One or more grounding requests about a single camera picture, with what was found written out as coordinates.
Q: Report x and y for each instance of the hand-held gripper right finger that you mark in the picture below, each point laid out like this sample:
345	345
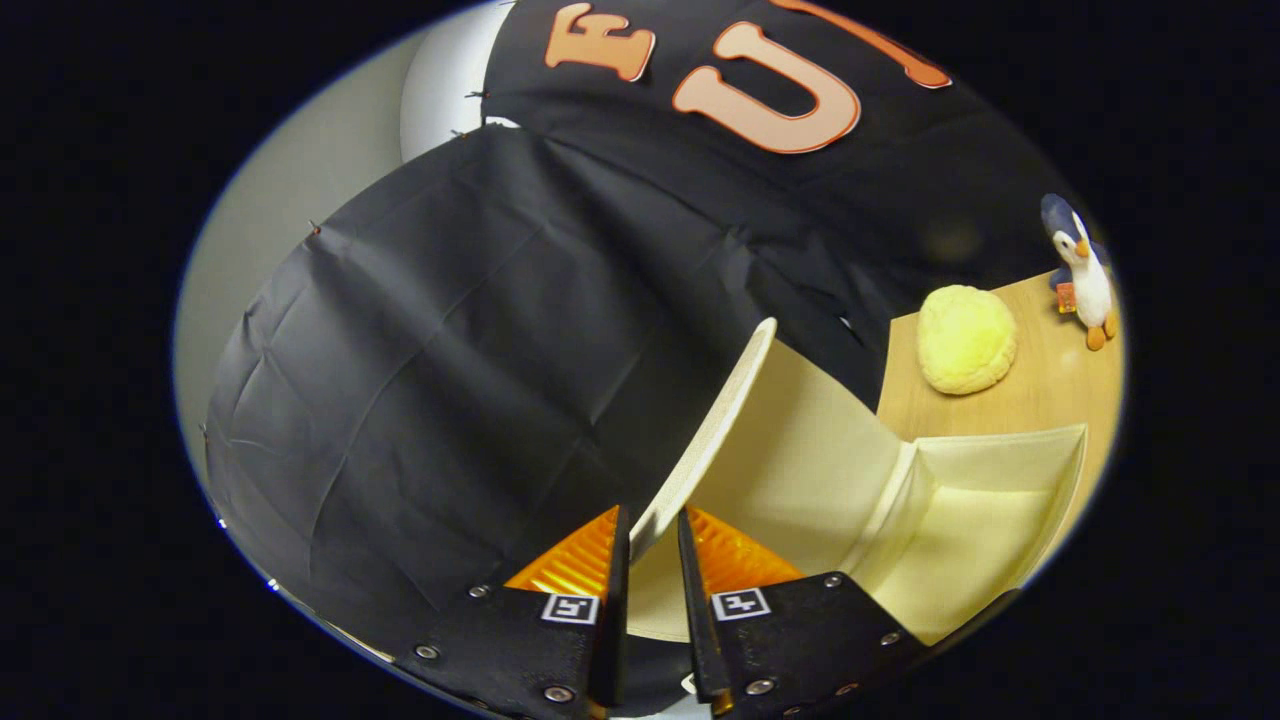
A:
700	620

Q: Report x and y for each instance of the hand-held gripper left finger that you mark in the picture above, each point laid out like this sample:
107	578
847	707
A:
612	620

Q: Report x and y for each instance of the cream fabric storage box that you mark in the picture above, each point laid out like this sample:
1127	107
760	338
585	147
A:
800	470

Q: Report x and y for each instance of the yellow bun plush toy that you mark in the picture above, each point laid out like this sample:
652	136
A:
965	340

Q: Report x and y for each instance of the blue white penguin plush toy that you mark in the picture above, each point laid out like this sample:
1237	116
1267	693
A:
1085	280

